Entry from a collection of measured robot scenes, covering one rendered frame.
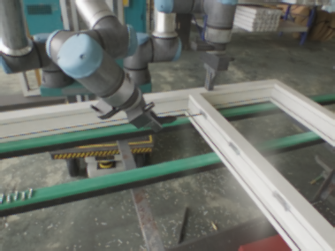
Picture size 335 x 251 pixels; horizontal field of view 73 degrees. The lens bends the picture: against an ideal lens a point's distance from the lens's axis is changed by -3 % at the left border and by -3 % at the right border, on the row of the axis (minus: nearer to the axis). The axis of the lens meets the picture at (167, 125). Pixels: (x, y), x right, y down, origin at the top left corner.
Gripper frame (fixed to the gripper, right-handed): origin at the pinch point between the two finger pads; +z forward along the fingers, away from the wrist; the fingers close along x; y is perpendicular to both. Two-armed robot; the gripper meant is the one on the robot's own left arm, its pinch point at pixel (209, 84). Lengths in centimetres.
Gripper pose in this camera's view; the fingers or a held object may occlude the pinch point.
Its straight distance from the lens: 95.0
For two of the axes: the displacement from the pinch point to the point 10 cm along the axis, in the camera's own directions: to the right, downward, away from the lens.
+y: 9.3, -1.6, 3.2
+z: -0.6, 8.2, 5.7
